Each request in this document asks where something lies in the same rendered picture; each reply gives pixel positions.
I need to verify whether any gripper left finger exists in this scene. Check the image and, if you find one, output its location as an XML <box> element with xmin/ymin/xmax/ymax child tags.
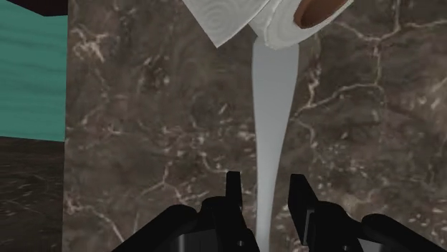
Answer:
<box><xmin>111</xmin><ymin>170</ymin><xmax>261</xmax><ymax>252</ymax></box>

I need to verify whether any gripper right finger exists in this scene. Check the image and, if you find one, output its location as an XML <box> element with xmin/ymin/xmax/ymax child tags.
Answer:
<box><xmin>287</xmin><ymin>173</ymin><xmax>447</xmax><ymax>252</ymax></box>

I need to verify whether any white tapered pole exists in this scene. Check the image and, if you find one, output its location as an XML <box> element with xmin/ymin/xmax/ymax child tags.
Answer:
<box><xmin>251</xmin><ymin>37</ymin><xmax>300</xmax><ymax>252</ymax></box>

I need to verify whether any white toilet paper roll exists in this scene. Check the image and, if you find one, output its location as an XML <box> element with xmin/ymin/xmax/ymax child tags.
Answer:
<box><xmin>181</xmin><ymin>0</ymin><xmax>271</xmax><ymax>49</ymax></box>
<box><xmin>248</xmin><ymin>0</ymin><xmax>355</xmax><ymax>50</ymax></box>

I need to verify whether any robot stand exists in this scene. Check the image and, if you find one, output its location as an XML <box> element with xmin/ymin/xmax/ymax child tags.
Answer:
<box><xmin>6</xmin><ymin>0</ymin><xmax>69</xmax><ymax>17</ymax></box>

